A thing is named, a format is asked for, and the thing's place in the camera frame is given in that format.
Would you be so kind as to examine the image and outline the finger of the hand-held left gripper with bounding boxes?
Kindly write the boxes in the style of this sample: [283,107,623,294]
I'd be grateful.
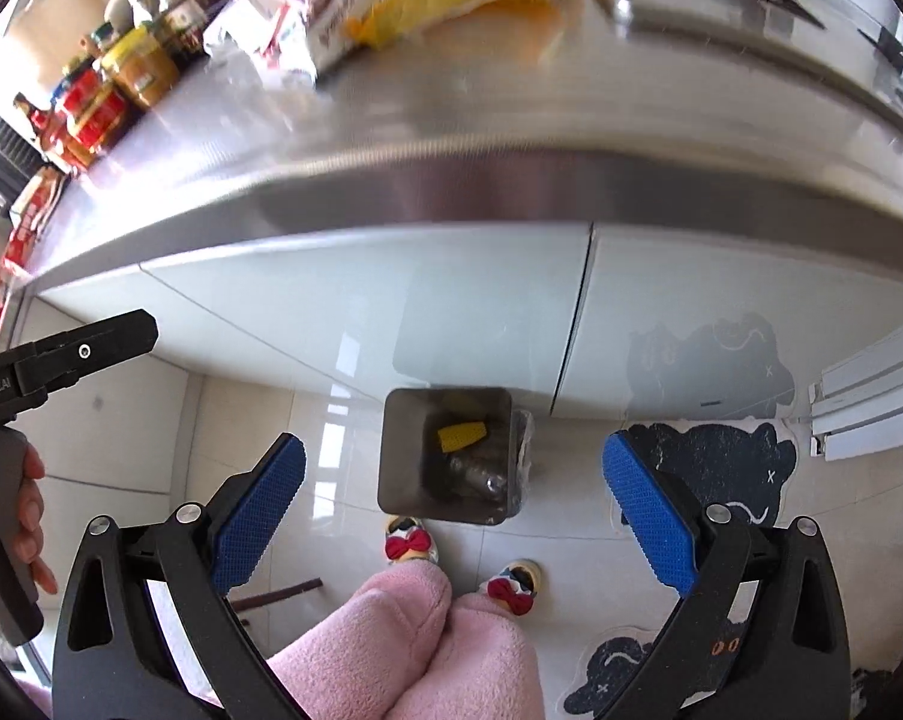
[12,309,158,392]

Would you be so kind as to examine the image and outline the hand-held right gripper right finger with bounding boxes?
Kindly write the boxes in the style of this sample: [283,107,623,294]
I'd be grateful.
[601,429,851,720]

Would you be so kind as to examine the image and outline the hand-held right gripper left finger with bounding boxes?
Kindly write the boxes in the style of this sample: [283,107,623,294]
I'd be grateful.
[50,431,310,720]

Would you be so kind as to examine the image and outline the metal square waste bin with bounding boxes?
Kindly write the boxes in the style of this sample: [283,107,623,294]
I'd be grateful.
[376,386,535,526]

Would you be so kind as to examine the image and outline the person's left hand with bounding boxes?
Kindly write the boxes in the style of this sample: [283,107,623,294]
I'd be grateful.
[14,447,59,596]

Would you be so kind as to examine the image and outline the brown wooden furniture leg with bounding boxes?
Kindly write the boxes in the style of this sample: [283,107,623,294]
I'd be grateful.
[230,577,325,616]

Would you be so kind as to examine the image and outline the large black cat mat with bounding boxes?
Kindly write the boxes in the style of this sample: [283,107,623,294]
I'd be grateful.
[616,420,801,541]

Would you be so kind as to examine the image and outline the clear plastic bin liner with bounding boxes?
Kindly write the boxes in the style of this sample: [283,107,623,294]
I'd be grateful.
[514,409,537,497]

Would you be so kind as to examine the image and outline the red snack packet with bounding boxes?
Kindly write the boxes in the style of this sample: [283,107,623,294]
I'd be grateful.
[0,165,67,331]

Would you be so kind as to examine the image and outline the small black cat mat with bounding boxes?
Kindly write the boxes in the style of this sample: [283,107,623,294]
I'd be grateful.
[563,615,737,720]

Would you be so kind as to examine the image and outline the clear plastic bottle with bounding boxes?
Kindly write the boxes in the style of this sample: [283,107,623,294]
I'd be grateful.
[451,454,508,500]

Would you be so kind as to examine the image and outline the person's left leg pink pants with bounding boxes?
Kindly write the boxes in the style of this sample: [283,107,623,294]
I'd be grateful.
[267,562,454,720]

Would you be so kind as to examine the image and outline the person's leg pink pants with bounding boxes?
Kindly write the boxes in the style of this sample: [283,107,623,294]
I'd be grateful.
[267,562,454,720]
[402,600,542,720]

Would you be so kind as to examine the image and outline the black ribbed appliance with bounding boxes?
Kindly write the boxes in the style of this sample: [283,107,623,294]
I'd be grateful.
[0,111,45,202]

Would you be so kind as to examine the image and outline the person's right leg pink pants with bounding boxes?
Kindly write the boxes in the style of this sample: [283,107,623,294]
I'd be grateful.
[402,600,542,720]

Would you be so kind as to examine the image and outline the wide white cabinet door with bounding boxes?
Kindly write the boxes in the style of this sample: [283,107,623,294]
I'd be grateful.
[140,221,595,400]

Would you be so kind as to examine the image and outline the narrow white cabinet door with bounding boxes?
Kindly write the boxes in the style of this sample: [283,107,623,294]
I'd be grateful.
[552,229,903,421]

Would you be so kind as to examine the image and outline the row of condiment jars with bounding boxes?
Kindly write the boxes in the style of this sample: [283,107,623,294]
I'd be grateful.
[12,0,272,166]

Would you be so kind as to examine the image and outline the white plastic bag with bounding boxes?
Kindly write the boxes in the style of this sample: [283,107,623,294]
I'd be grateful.
[203,0,317,85]

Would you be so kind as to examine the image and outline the white printed snack bag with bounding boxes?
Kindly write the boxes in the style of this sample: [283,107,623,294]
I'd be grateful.
[301,0,422,77]

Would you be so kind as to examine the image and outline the white ribbed wall fixture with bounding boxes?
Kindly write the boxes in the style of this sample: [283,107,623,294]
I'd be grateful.
[807,341,903,462]

